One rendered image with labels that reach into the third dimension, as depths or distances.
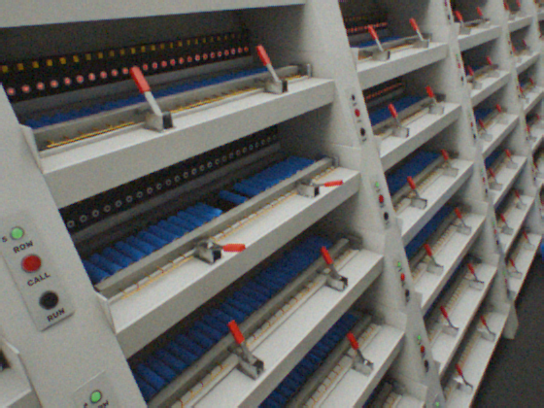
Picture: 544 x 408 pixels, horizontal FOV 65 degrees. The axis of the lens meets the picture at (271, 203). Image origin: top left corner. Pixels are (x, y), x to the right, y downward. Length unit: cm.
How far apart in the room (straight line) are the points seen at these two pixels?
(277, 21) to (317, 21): 10
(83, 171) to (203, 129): 19
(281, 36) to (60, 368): 75
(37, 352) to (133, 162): 24
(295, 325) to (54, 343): 42
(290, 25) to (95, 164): 57
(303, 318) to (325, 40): 55
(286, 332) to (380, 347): 32
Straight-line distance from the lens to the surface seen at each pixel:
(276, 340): 78
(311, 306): 84
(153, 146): 59
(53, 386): 54
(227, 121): 68
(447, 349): 136
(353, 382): 97
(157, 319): 59
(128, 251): 67
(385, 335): 108
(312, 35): 94
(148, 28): 89
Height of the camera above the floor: 110
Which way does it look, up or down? 12 degrees down
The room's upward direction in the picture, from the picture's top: 19 degrees counter-clockwise
